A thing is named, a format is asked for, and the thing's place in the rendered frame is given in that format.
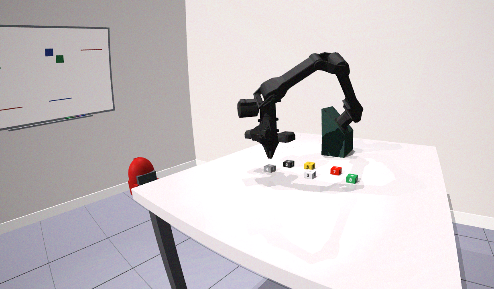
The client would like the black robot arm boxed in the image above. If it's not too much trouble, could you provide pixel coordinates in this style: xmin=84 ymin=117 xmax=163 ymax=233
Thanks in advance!
xmin=237 ymin=52 xmax=364 ymax=142

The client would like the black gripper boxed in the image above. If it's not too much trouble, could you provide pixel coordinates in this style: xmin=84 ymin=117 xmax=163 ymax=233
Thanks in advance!
xmin=244 ymin=115 xmax=296 ymax=159

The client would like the red block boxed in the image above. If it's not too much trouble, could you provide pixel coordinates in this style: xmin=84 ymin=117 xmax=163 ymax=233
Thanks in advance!
xmin=330 ymin=166 xmax=342 ymax=175

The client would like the yellow block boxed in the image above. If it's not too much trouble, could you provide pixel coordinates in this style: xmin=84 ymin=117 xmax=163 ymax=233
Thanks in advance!
xmin=304 ymin=162 xmax=315 ymax=170

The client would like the green block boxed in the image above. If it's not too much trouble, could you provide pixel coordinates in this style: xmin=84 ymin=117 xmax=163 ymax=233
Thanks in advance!
xmin=346 ymin=174 xmax=358 ymax=184

